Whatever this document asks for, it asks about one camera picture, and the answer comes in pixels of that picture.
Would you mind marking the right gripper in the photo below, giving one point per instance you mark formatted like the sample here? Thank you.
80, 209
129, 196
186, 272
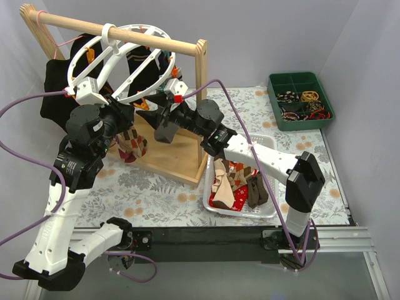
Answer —
165, 113

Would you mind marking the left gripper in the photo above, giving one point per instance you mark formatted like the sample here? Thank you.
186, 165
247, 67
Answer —
123, 110

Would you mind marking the beige orange green argyle sock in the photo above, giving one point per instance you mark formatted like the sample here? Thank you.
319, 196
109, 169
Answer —
130, 140

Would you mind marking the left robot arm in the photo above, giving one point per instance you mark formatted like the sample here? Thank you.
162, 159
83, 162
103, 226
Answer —
53, 261

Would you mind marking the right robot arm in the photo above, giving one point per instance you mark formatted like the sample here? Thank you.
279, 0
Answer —
301, 174

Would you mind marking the grey striped sock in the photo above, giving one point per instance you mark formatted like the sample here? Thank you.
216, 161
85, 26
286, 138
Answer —
166, 134
176, 73

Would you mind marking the navy sock green toe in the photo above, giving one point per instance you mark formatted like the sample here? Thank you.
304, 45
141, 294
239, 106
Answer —
163, 61

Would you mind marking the wooden clothes rack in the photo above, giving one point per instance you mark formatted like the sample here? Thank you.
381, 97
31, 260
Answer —
183, 159

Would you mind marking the beige sock in basket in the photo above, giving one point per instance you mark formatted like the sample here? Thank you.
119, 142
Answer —
221, 180

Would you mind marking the white plastic laundry basket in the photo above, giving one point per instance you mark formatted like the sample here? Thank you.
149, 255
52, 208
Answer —
265, 211

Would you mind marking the red sock in basket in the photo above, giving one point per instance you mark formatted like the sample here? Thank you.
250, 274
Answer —
237, 200

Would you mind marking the brown sock in basket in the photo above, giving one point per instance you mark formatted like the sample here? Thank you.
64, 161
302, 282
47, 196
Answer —
257, 194

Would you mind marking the floral table mat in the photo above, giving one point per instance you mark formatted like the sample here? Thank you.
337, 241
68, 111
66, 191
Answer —
149, 200

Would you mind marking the green compartment tray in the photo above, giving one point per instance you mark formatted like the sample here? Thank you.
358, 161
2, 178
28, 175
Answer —
298, 101

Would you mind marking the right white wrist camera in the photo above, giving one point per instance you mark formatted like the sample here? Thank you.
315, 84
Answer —
176, 89

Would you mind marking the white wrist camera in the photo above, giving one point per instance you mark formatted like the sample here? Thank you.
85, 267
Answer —
176, 89
86, 91

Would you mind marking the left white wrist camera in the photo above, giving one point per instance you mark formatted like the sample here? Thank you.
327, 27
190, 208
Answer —
86, 91

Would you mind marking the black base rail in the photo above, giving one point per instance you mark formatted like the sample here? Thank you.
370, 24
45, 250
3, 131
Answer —
204, 244

